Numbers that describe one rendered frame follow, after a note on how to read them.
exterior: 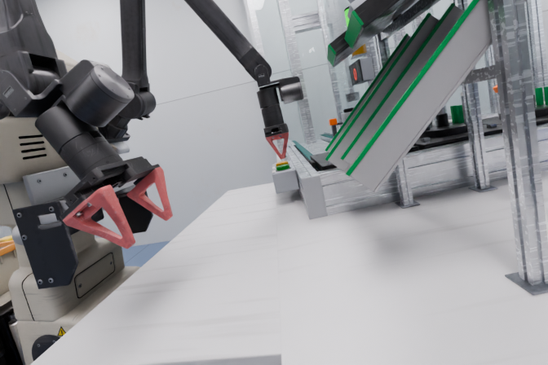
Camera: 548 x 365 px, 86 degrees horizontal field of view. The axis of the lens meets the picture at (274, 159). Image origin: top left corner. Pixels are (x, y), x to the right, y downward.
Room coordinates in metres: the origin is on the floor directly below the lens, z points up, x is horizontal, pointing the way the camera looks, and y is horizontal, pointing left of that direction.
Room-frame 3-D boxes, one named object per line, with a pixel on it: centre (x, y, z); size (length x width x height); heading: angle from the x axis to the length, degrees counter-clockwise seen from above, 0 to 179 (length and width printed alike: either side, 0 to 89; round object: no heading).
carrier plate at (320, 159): (0.84, -0.24, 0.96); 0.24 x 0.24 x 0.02; 89
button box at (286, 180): (0.93, -0.02, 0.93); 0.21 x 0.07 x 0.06; 179
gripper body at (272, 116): (0.86, -0.02, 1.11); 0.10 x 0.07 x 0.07; 179
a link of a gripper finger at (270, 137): (0.87, -0.02, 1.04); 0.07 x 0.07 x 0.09; 89
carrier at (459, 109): (0.83, -0.49, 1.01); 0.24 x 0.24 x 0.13; 89
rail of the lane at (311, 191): (1.12, -0.09, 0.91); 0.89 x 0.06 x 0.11; 179
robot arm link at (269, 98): (0.86, -0.03, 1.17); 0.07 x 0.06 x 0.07; 86
